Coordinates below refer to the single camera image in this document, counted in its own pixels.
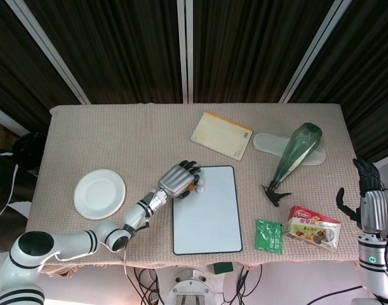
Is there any pink waffle tablecloth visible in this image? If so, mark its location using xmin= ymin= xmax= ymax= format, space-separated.
xmin=23 ymin=102 xmax=361 ymax=277

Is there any white frame post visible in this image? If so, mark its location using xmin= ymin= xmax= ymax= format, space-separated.
xmin=8 ymin=0 xmax=90 ymax=105
xmin=278 ymin=0 xmax=351 ymax=104
xmin=185 ymin=0 xmax=195 ymax=104
xmin=177 ymin=0 xmax=185 ymax=104

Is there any red snack box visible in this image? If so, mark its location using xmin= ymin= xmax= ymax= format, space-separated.
xmin=284 ymin=205 xmax=342 ymax=252

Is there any white magnetic board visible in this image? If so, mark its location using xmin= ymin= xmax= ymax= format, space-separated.
xmin=171 ymin=165 xmax=243 ymax=255

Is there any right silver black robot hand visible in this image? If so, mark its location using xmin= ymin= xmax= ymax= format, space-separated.
xmin=335 ymin=157 xmax=388 ymax=233

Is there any yellow cover book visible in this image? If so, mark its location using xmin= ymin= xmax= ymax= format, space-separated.
xmin=189 ymin=111 xmax=254 ymax=161

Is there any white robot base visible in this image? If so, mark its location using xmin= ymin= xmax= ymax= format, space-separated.
xmin=164 ymin=266 xmax=217 ymax=305

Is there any white slipper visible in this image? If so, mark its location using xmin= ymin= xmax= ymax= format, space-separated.
xmin=252 ymin=133 xmax=327 ymax=166

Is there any person in black clothing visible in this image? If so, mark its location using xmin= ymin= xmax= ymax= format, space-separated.
xmin=0 ymin=146 xmax=23 ymax=236

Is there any black cable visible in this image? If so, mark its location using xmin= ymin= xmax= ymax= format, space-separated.
xmin=218 ymin=265 xmax=264 ymax=305
xmin=122 ymin=266 xmax=169 ymax=305
xmin=311 ymin=285 xmax=366 ymax=304

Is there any dark pleated curtain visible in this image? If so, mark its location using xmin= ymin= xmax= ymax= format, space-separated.
xmin=0 ymin=0 xmax=388 ymax=163

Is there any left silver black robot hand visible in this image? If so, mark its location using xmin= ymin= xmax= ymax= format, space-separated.
xmin=157 ymin=160 xmax=203 ymax=200

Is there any black bag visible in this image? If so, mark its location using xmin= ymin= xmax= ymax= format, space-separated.
xmin=12 ymin=132 xmax=48 ymax=175

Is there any green sachet packet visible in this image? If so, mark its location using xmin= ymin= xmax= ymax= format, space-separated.
xmin=254 ymin=219 xmax=284 ymax=255

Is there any white paper plate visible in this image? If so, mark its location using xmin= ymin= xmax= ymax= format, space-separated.
xmin=73 ymin=168 xmax=127 ymax=220

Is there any green block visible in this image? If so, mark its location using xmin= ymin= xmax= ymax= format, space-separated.
xmin=212 ymin=262 xmax=234 ymax=275

